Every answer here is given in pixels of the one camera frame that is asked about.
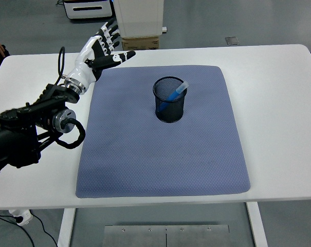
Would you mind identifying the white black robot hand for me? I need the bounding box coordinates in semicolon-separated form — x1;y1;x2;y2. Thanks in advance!
66;18;136;90

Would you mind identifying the blue marker with clear cap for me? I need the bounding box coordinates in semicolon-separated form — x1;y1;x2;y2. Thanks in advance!
159;81;190;111

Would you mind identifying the black mesh pen holder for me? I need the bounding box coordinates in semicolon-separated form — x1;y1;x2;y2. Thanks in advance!
152;76;188;123

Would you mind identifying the white cabinet with dark slot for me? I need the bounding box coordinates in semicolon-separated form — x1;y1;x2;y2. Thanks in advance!
62;0;114;21

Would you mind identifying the brown cardboard box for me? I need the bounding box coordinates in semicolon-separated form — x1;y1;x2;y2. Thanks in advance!
121;36;160;51

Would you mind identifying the white upright panel stand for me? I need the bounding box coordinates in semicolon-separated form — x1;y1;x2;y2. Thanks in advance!
113;0;168;39

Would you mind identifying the person's leg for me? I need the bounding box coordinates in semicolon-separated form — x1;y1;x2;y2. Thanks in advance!
0;32;11;72

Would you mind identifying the blue-grey textured mat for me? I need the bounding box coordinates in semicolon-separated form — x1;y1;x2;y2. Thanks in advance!
75;65;251;199

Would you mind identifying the white table leg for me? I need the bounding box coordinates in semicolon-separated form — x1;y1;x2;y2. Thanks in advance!
57;207;76;247
245;201;269;247

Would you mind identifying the white power strip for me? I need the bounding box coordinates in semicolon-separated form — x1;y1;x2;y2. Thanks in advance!
8;208;33;227

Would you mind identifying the grey metal plate with screws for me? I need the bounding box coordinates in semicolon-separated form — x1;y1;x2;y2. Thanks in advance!
102;224;231;247

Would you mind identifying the black power cable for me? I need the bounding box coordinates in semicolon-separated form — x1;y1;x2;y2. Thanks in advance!
0;209;59;247

